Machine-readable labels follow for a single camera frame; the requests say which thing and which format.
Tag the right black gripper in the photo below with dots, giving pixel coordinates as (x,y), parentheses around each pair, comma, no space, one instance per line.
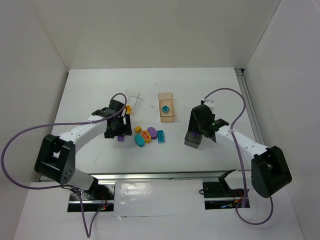
(196,125)

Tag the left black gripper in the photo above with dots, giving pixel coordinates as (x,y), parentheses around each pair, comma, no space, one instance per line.
(122,130)

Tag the purple small lego brick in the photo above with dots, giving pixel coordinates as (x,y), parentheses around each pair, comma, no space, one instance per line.
(121,138)

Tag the teal small lego brick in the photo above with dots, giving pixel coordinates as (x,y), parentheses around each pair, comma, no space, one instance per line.
(165,109)

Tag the teal long lego brick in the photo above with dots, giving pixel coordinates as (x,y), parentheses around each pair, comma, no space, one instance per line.
(160,136)

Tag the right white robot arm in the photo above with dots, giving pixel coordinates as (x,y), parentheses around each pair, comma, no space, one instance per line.
(269,168)

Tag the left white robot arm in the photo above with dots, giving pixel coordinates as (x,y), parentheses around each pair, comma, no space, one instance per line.
(56,159)

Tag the dark grey translucent container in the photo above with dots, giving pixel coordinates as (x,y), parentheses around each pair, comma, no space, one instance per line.
(192,141)

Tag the small yellow lego brick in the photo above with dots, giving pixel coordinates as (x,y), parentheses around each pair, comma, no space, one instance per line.
(138,129)

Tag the teal oval lego piece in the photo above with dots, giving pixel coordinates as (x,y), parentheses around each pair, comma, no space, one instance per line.
(139,140)

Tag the clear plastic container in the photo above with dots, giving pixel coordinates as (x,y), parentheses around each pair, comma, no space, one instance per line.
(132,98)

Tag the yellow oval printed lego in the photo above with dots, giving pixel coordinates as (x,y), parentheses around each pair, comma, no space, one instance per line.
(146,136)

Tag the purple oval lego piece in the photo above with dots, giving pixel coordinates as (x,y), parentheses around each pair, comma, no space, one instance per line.
(152,132)

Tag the orange translucent container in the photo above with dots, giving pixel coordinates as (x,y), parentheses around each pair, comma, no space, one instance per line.
(166,98)

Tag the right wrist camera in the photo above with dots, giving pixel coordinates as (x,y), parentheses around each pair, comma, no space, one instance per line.
(209,103)

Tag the aluminium front rail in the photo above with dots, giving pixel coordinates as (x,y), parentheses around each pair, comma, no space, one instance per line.
(155,175)

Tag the aluminium rail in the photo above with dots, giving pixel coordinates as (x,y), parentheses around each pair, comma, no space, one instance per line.
(249,106)
(155,175)

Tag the aluminium right rail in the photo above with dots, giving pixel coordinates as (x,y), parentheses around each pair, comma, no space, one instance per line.
(249,106)

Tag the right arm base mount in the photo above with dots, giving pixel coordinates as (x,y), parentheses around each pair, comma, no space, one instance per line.
(218,195)

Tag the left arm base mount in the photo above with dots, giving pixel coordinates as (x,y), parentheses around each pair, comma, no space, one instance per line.
(104,200)

